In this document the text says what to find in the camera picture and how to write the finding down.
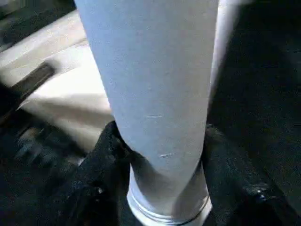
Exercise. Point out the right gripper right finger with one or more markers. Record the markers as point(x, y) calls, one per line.
point(235, 188)

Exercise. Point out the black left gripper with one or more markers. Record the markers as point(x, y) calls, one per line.
point(11, 106)

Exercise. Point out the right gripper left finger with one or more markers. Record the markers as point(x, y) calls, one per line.
point(101, 183)

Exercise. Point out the white plastic table top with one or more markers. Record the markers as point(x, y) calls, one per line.
point(65, 94)

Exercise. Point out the white plastic table leg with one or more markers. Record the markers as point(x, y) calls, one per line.
point(152, 82)

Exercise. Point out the black quilted mat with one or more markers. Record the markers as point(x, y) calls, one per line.
point(258, 94)

